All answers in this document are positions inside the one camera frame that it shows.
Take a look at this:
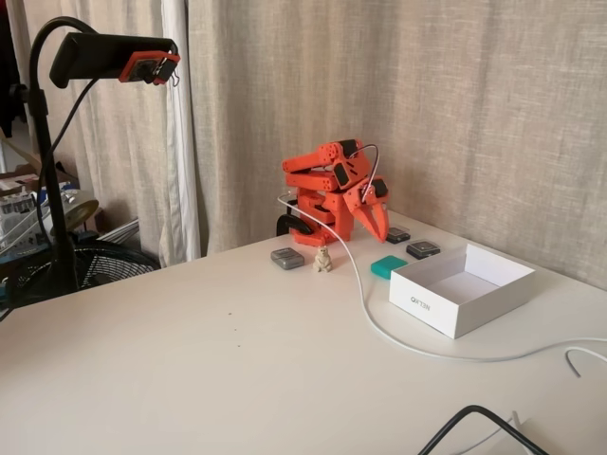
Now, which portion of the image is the white cable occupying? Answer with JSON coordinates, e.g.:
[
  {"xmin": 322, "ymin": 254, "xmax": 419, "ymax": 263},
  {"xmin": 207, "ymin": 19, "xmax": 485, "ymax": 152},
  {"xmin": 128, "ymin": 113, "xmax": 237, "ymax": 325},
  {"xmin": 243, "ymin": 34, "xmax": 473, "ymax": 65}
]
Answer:
[
  {"xmin": 563, "ymin": 347, "xmax": 607, "ymax": 379},
  {"xmin": 277, "ymin": 191, "xmax": 607, "ymax": 364}
]

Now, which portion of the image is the green cube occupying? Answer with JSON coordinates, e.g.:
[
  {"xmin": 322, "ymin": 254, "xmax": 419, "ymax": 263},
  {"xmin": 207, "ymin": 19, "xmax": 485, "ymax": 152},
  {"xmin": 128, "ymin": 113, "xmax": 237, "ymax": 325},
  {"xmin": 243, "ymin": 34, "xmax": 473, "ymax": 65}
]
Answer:
[{"xmin": 370, "ymin": 254, "xmax": 409, "ymax": 281}]

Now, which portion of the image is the white cardboard box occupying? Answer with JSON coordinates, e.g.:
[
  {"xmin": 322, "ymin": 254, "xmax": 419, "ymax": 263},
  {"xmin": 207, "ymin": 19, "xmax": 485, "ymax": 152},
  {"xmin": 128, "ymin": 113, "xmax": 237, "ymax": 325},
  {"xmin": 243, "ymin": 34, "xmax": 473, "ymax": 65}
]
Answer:
[{"xmin": 389, "ymin": 243, "xmax": 538, "ymax": 340}]

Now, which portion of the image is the cluttered storage crate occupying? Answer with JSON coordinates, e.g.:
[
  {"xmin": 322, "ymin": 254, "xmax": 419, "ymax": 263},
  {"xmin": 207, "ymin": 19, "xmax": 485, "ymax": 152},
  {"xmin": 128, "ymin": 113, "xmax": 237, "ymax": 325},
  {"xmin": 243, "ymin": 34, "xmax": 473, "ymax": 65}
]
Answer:
[{"xmin": 0, "ymin": 189, "xmax": 53, "ymax": 252}]

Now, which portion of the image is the metallic lamp shade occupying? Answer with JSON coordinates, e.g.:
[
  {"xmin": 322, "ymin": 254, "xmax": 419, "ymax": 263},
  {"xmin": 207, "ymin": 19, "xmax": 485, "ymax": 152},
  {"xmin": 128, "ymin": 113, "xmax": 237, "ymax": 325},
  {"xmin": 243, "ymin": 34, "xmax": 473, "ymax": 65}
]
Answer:
[{"xmin": 59, "ymin": 189, "xmax": 101, "ymax": 233}]

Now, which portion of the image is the black holder bracket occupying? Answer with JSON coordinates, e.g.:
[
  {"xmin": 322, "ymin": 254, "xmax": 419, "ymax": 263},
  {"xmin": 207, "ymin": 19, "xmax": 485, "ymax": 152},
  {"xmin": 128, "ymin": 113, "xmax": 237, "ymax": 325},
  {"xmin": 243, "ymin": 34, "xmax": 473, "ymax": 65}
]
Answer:
[{"xmin": 48, "ymin": 31, "xmax": 180, "ymax": 90}]

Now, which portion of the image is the black camera cable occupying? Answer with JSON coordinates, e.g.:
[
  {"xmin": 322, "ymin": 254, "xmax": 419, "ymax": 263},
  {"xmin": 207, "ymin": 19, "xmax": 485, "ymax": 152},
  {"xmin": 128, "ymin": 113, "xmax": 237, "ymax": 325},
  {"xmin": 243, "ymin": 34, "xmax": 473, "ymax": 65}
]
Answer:
[{"xmin": 36, "ymin": 75, "xmax": 108, "ymax": 247}]

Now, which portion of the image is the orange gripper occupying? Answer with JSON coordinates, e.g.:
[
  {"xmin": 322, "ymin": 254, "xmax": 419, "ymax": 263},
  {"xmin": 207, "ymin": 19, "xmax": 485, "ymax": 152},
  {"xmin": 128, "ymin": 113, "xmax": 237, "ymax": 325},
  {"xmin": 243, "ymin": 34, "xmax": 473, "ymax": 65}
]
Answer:
[{"xmin": 343, "ymin": 175, "xmax": 392, "ymax": 246}]

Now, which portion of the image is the white slatted rack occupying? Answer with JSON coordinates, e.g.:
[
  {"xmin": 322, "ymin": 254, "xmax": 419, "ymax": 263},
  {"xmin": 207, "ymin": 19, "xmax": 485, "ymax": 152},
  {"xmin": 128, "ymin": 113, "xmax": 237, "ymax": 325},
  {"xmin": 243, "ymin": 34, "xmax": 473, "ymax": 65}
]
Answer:
[{"xmin": 94, "ymin": 216, "xmax": 141, "ymax": 244}]

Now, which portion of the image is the small beige bear figurine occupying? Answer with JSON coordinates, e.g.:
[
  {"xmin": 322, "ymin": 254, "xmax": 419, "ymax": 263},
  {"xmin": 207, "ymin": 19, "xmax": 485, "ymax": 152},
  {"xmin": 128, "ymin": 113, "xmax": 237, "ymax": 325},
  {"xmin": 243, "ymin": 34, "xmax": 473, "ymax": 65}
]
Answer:
[{"xmin": 313, "ymin": 245, "xmax": 335, "ymax": 275}]

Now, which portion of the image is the beige curtain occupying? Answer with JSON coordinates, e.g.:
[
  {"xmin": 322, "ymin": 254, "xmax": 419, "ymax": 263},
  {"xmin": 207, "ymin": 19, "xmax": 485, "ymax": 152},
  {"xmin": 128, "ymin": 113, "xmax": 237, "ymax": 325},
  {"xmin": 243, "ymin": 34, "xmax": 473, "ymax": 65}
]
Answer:
[{"xmin": 187, "ymin": 0, "xmax": 607, "ymax": 290}]

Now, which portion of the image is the black camera on stand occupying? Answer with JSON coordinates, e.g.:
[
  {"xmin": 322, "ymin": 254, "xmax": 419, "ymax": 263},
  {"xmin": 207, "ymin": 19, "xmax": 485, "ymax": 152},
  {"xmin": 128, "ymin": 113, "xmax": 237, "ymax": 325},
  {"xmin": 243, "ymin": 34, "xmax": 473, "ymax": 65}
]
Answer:
[{"xmin": 7, "ymin": 0, "xmax": 203, "ymax": 269}]

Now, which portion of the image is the orange-framed camera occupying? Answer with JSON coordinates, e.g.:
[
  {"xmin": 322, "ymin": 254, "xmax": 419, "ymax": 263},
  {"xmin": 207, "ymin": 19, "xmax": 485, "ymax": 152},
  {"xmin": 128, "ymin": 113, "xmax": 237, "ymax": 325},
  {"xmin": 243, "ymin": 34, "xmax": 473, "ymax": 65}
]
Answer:
[{"xmin": 118, "ymin": 52, "xmax": 181, "ymax": 86}]

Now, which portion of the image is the grey plastic case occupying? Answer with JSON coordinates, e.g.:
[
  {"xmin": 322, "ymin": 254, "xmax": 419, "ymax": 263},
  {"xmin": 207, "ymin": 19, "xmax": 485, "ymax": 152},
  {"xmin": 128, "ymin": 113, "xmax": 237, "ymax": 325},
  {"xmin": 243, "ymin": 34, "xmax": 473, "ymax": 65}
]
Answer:
[{"xmin": 269, "ymin": 246, "xmax": 304, "ymax": 272}]

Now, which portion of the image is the dark hanging garment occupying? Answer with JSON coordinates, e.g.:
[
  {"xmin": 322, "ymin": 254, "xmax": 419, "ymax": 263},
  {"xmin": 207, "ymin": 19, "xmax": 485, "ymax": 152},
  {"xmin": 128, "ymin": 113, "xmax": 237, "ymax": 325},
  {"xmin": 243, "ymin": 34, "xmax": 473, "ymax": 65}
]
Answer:
[{"xmin": 0, "ymin": 0, "xmax": 23, "ymax": 138}]

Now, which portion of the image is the black-white gripper wire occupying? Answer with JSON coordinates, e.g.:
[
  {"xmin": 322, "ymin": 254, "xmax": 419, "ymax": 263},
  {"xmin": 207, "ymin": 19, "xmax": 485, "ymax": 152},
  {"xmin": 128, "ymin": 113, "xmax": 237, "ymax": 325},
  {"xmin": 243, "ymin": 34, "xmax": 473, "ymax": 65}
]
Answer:
[{"xmin": 353, "ymin": 144, "xmax": 382, "ymax": 198}]

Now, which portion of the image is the black table clamp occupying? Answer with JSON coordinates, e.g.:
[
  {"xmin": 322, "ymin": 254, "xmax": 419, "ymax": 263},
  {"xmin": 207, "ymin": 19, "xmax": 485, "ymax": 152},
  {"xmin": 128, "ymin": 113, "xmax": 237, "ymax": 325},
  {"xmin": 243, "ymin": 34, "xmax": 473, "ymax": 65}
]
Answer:
[{"xmin": 275, "ymin": 212, "xmax": 317, "ymax": 237}]

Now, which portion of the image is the black gooseneck stand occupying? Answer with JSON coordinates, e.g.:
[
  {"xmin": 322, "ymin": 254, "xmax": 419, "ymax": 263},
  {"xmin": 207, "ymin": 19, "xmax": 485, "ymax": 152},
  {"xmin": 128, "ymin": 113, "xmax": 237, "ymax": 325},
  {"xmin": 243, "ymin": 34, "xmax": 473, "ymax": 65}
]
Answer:
[{"xmin": 8, "ymin": 16, "xmax": 96, "ymax": 295}]

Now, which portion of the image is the black fan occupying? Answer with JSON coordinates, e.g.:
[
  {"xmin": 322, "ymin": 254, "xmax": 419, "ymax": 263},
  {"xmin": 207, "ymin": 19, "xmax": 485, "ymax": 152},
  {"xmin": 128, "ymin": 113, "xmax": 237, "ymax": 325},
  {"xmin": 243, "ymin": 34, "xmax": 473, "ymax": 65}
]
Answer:
[{"xmin": 0, "ymin": 236, "xmax": 160, "ymax": 309}]

